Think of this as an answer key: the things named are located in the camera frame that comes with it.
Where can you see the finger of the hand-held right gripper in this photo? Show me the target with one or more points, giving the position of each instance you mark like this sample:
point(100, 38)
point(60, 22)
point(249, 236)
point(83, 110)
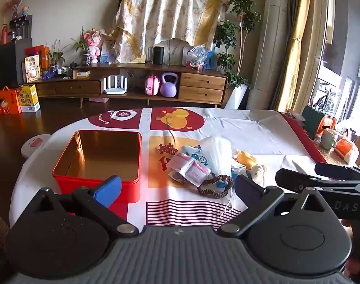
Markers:
point(331, 170)
point(289, 179)

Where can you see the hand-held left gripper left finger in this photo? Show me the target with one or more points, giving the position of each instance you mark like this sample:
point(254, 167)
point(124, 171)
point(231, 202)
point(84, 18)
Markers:
point(107, 190)

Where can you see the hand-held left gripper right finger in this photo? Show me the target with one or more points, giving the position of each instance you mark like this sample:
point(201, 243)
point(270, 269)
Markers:
point(248, 188)

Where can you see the white plush toy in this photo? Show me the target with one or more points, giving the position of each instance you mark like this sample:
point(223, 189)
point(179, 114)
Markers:
point(258, 173)

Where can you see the yellow rubber toy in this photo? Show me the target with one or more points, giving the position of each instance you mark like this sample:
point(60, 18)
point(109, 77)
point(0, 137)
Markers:
point(246, 159)

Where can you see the brown hair scrunchie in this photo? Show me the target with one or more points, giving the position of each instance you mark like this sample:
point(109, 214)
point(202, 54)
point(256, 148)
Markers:
point(215, 180)

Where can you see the red tin box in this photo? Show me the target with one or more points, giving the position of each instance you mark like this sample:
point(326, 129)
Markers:
point(97, 153)

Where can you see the white foam net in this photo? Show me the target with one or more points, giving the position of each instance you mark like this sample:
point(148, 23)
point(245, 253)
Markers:
point(217, 153)

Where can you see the pink white packet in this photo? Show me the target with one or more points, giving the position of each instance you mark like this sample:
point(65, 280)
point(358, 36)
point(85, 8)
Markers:
point(191, 170)

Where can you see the blue face mask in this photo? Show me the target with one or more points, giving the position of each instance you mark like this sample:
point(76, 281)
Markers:
point(238, 172)

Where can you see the orange white packet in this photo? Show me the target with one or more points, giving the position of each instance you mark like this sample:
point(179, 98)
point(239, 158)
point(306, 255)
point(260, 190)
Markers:
point(344, 149)

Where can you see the green mug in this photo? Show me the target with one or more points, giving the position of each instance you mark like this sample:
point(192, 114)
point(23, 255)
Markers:
point(328, 139)

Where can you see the orange holder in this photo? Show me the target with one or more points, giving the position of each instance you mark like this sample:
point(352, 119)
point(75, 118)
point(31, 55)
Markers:
point(326, 124)

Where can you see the printed red white tablecloth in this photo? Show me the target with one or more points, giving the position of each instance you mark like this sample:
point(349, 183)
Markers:
point(257, 136)

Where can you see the blue cartoon packet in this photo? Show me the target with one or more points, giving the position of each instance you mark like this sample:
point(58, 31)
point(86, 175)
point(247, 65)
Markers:
point(196, 153)

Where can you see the white round stool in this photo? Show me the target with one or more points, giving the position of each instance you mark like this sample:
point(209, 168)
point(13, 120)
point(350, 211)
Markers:
point(35, 145)

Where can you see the white router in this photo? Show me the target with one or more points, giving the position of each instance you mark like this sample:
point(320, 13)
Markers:
point(115, 90)

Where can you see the pink toy case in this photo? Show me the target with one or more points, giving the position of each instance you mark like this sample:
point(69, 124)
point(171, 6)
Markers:
point(152, 85)

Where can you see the wooden TV cabinet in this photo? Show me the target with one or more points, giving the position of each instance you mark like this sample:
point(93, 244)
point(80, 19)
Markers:
point(197, 81)

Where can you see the purple kettlebell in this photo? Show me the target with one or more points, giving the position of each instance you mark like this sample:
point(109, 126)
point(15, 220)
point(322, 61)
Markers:
point(169, 88)

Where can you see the small white yellow box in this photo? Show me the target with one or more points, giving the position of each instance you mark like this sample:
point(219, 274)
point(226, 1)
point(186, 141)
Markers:
point(81, 74)

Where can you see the yellow carton box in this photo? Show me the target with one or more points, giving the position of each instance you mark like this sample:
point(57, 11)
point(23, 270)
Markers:
point(29, 97)

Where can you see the yellow curtain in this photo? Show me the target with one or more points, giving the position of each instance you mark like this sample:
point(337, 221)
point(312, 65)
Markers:
point(295, 50)

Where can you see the dark teapot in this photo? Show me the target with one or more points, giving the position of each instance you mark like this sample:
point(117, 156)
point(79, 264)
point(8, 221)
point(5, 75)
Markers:
point(71, 67)

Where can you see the blue dumbbells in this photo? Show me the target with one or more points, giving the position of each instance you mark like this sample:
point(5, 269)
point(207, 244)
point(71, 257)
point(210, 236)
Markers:
point(47, 76)

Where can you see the covered standing air conditioner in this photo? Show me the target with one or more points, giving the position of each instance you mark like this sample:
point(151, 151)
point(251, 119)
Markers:
point(271, 47)

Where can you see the orange gift box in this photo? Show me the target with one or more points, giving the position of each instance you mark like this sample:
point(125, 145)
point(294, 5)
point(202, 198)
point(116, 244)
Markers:
point(6, 102)

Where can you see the clear plastic bag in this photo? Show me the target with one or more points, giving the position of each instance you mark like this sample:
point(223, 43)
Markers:
point(199, 56)

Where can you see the yellow snack box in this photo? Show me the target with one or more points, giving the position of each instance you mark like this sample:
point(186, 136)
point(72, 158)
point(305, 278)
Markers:
point(32, 69)

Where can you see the drinking glass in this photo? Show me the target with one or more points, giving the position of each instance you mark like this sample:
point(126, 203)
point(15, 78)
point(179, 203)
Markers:
point(150, 54)

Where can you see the pink doll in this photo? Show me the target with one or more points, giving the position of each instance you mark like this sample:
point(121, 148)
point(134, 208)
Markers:
point(93, 48)

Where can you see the thin leafy potted plant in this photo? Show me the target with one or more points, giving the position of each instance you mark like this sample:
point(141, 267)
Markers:
point(57, 56)

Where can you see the black speaker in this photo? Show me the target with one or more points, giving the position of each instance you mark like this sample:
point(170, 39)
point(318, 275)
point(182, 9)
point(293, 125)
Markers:
point(158, 55)

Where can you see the small potted plant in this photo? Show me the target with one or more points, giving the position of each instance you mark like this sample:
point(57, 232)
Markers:
point(82, 47)

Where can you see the orange red gift boxes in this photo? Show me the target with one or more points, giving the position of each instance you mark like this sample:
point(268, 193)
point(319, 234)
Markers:
point(42, 54)

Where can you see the potted green tree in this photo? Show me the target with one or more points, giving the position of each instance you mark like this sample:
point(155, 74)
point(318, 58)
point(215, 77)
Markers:
point(227, 35)

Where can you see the black cabinet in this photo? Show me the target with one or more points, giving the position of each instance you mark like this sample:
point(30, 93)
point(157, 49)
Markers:
point(11, 62)

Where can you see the black coffee machine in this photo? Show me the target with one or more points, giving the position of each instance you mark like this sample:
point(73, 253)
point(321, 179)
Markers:
point(20, 26)

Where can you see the red thermos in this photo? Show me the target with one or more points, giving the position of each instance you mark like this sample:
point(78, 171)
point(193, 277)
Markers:
point(4, 34)

